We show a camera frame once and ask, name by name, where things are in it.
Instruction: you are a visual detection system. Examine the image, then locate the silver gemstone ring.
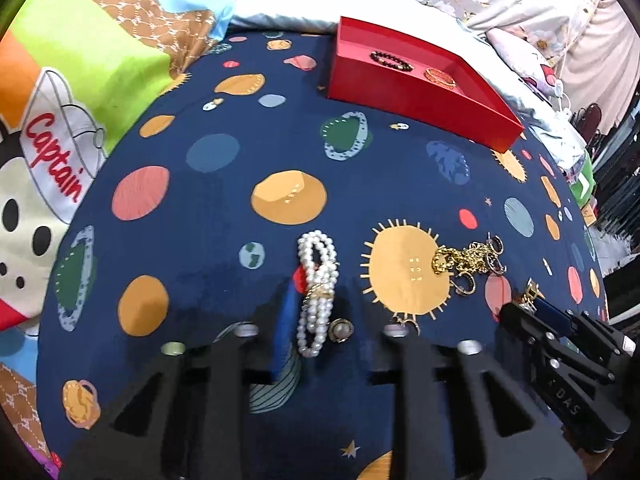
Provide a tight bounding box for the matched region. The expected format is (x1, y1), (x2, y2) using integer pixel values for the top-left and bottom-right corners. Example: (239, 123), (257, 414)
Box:
(482, 249), (509, 276)

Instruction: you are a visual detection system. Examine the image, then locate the floral grey bedding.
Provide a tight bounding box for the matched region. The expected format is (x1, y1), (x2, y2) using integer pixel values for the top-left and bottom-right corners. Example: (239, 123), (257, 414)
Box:
(416, 0), (639, 132)

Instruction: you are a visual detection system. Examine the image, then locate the red jewelry tray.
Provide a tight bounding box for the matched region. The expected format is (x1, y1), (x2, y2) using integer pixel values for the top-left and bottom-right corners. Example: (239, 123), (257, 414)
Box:
(328, 16), (524, 153)

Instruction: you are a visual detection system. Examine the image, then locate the pearl gold ring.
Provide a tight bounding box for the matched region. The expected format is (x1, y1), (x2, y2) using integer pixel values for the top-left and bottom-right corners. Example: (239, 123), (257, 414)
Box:
(327, 317), (356, 344)

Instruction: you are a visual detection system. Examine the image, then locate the white pearl bracelet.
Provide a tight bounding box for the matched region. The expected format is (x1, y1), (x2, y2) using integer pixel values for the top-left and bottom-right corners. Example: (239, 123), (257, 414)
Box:
(295, 230), (341, 360)

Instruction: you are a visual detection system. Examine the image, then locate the small gold ring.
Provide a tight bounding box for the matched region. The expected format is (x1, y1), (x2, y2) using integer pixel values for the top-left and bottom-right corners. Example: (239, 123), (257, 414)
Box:
(391, 314), (422, 336)

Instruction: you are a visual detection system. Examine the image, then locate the navy planet print bedsheet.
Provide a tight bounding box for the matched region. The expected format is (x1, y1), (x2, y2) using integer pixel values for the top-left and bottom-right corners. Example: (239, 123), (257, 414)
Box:
(37, 32), (606, 479)

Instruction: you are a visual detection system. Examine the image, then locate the gold band ring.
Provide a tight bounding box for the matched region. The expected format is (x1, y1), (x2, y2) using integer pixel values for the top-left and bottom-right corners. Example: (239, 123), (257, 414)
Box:
(452, 271), (478, 297)

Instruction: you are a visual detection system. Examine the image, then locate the gold bangle bracelet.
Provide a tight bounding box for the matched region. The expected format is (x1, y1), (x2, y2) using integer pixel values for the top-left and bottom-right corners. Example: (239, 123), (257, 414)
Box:
(424, 67), (458, 91)

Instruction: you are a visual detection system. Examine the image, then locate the colourful monkey cartoon blanket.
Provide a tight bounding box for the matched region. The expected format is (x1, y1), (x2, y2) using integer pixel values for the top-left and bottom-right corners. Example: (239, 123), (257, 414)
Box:
(0, 0), (241, 480)

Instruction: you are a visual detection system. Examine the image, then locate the black bead bracelet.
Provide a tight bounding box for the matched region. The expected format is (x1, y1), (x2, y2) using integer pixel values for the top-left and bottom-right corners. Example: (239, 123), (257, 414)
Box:
(369, 51), (414, 73)

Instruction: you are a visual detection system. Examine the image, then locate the gold chain necklace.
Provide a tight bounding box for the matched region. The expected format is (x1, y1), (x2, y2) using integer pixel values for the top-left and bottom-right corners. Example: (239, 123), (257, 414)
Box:
(430, 239), (494, 276)

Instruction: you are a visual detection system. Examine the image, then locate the green cloth item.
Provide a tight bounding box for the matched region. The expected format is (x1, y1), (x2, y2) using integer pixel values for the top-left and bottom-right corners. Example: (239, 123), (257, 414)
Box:
(570, 153), (596, 208)

